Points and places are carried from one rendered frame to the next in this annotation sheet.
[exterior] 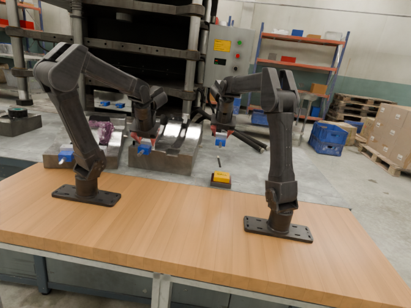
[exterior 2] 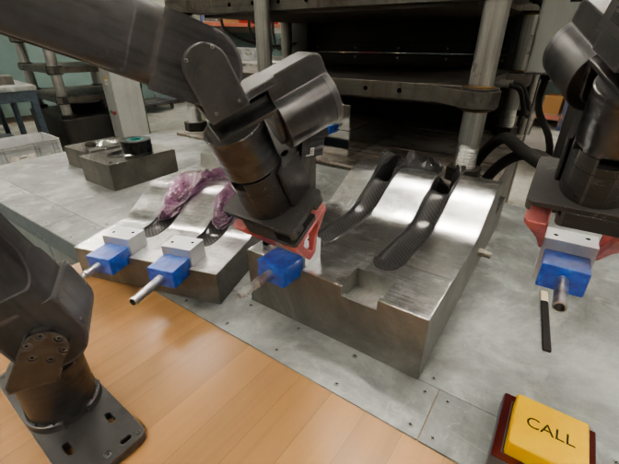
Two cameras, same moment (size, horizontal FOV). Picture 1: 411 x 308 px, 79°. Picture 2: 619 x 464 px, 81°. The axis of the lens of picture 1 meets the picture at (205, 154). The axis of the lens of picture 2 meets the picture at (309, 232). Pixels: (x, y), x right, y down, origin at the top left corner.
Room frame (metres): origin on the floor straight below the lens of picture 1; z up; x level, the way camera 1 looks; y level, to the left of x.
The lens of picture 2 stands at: (0.60, 0.00, 1.15)
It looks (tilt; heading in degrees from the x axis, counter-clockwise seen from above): 28 degrees down; 33
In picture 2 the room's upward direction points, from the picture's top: straight up
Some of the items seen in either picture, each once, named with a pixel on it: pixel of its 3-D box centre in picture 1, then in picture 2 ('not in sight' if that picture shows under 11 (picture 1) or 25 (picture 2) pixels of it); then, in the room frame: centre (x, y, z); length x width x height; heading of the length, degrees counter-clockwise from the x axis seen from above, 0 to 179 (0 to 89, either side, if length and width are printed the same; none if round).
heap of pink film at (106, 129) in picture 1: (94, 126); (222, 180); (1.09, 0.52, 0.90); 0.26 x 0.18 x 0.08; 15
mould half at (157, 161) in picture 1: (172, 138); (401, 221); (1.17, 0.17, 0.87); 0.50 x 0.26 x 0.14; 178
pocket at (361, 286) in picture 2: (172, 154); (367, 295); (0.94, 0.13, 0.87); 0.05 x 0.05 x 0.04; 88
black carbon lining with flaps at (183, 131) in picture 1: (170, 129); (394, 197); (1.15, 0.18, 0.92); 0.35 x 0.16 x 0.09; 178
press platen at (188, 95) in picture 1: (125, 87); (353, 91); (2.07, 0.72, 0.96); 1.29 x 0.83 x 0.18; 88
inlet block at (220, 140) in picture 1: (220, 142); (562, 275); (1.01, -0.06, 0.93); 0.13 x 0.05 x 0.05; 178
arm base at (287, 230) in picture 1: (279, 219); not in sight; (0.63, -0.24, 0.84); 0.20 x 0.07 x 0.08; 86
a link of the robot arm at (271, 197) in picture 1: (281, 198); not in sight; (0.64, -0.24, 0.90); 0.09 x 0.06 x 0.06; 119
